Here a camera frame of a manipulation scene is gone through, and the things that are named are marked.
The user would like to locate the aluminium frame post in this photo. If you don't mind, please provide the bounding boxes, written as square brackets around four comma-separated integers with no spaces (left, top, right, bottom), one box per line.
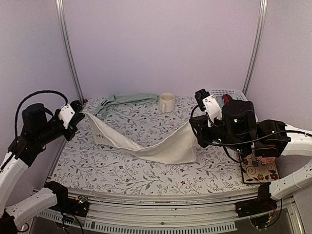
[242,0,268,95]
[55,0,84,103]

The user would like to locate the red patterned bowl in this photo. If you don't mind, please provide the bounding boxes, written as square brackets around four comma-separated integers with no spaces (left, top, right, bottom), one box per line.
[256,157,275,165]

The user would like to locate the light blue rolled towel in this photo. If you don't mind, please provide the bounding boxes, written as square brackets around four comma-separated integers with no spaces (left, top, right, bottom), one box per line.
[215,96,224,108]

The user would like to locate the white plastic basket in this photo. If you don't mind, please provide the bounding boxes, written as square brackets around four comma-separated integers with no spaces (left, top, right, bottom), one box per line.
[210,89,248,101]

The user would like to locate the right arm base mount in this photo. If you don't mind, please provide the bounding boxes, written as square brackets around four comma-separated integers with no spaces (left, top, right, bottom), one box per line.
[235,196,277,217]

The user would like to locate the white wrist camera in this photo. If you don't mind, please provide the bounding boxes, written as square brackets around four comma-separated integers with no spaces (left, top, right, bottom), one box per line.
[58,100,82,129]
[195,89,222,127]

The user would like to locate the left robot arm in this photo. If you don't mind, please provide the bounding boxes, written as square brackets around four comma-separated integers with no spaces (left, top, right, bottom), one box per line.
[0,90,89,234]

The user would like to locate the right aluminium frame post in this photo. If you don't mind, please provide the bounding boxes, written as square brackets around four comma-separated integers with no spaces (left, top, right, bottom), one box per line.
[242,0,268,95]

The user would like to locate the cream ceramic mug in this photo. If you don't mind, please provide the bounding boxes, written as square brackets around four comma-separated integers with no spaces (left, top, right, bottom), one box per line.
[159,93,175,113]

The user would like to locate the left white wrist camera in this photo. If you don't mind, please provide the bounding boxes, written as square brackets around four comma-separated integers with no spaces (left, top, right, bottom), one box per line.
[58,100,82,129]

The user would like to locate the aluminium front rail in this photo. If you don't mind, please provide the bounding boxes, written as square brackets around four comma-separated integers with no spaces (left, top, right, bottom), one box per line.
[31,187,305,234]

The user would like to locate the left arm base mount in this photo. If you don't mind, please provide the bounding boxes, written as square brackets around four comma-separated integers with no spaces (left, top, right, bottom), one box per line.
[50,195,90,217]

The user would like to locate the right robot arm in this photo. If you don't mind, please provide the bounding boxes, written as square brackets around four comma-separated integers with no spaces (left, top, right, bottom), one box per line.
[190,98,312,216]

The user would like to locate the floral table mat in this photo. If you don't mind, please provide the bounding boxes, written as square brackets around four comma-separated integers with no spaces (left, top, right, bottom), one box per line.
[51,97,254,196]

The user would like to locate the left aluminium frame post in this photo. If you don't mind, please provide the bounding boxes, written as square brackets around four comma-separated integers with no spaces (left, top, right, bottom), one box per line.
[55,0,84,103]

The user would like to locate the mint green towel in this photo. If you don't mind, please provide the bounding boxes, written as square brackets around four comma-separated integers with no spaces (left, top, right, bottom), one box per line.
[95,93,158,119]

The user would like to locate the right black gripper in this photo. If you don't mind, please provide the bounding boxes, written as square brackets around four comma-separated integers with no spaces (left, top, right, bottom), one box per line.
[190,113,247,154]

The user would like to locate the red rolled towel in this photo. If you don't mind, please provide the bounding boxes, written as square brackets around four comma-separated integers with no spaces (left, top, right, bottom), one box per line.
[222,94,232,104]

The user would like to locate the cream white towel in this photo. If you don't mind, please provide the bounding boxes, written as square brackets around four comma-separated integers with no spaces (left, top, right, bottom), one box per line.
[85,113,197,164]

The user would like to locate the floral square plate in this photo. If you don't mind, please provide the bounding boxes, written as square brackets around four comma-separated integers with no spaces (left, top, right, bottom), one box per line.
[240,155,280,184]

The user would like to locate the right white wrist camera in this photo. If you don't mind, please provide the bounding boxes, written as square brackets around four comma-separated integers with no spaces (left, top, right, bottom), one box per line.
[195,89,222,127]

